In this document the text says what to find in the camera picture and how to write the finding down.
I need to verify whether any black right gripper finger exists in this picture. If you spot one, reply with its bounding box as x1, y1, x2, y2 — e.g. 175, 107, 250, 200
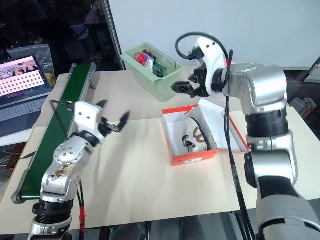
171, 81, 194, 95
188, 68, 204, 83

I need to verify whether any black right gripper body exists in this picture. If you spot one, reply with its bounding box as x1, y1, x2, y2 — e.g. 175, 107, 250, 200
189, 63, 211, 99

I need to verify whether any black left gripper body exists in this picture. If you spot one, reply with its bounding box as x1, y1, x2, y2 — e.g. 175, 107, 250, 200
98, 116, 120, 139

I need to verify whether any orange shoebox with lid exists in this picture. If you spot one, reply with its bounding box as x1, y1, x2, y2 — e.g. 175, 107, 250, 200
161, 98, 251, 167

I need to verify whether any light green plastic bin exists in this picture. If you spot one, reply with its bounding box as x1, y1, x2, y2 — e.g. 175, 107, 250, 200
120, 42, 184, 103

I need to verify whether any green conveyor belt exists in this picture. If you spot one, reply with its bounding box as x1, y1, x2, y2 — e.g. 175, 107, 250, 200
11, 62, 97, 205

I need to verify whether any white purple packet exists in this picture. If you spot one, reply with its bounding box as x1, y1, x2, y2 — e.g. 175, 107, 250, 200
143, 55, 155, 75

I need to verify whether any white shoe with brown print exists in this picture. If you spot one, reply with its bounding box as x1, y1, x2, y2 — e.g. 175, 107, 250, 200
180, 116, 212, 153

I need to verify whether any red round object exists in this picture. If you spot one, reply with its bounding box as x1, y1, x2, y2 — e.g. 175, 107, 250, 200
134, 51, 148, 66

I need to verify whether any grey laptop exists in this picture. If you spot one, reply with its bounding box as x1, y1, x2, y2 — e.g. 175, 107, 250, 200
0, 55, 55, 138

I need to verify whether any grey black device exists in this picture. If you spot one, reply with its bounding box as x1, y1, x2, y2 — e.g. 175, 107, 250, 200
289, 96, 320, 123

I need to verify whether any dark rounded shape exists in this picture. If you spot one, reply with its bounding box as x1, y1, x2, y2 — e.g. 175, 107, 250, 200
109, 222, 152, 240

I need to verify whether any grey tilted panel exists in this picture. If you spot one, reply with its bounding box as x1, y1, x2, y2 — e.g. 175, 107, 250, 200
303, 56, 320, 85

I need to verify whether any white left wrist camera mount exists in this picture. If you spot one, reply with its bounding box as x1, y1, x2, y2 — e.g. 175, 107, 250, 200
73, 101, 106, 146

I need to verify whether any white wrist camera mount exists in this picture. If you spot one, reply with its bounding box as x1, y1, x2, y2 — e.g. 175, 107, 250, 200
73, 101, 106, 146
194, 36, 227, 97

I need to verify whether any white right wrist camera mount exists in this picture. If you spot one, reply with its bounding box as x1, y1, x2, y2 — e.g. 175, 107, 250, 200
194, 36, 227, 97

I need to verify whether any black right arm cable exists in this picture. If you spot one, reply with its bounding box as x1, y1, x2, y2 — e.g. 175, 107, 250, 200
174, 31, 257, 240

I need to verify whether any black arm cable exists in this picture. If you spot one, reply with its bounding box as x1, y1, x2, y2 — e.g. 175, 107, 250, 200
50, 99, 76, 141
174, 31, 257, 240

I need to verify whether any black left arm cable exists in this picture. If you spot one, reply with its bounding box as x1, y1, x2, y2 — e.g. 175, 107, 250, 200
50, 99, 76, 141

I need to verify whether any grey metal post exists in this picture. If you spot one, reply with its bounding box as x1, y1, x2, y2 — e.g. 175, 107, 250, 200
101, 0, 126, 71

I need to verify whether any black red cable bundle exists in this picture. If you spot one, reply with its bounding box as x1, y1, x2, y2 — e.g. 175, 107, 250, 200
76, 180, 88, 234

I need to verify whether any thin black plug cable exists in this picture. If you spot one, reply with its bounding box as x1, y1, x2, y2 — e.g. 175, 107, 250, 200
13, 151, 37, 162

